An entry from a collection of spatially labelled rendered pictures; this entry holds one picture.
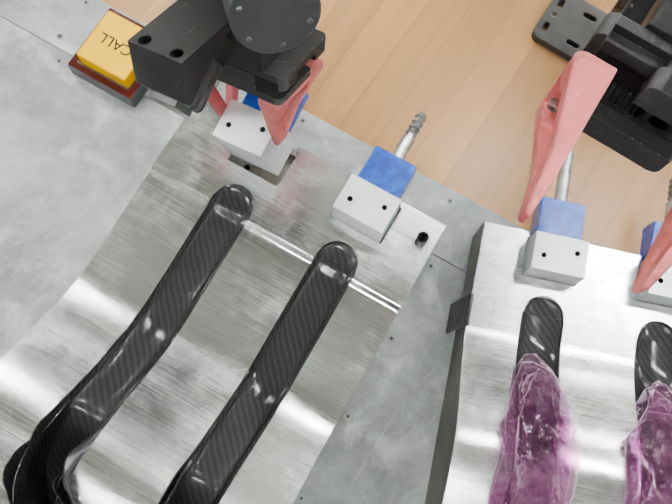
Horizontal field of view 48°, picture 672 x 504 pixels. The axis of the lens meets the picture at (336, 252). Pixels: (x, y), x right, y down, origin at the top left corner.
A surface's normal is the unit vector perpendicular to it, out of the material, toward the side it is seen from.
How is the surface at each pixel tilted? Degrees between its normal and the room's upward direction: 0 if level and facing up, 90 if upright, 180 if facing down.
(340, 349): 3
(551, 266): 0
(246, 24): 68
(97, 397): 26
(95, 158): 0
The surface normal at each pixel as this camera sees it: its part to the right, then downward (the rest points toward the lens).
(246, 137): -0.21, -0.20
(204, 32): 0.05, -0.61
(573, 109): -0.18, 0.07
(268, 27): 0.25, 0.77
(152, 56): -0.49, 0.68
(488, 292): 0.04, -0.25
